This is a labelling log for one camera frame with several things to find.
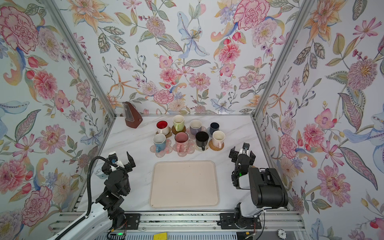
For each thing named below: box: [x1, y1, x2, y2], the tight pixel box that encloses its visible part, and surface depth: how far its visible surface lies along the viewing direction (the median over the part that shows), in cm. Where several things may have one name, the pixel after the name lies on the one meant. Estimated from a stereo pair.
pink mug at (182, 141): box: [174, 132, 189, 153], surface depth 95 cm
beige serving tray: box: [149, 160, 220, 208], surface depth 88 cm
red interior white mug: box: [156, 120, 170, 136], surface depth 106 cm
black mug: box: [195, 131, 210, 151], surface depth 97 cm
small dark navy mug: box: [210, 122, 220, 135], surface depth 106 cm
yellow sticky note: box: [153, 232, 168, 240], surface depth 70 cm
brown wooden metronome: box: [123, 101, 143, 129], surface depth 112 cm
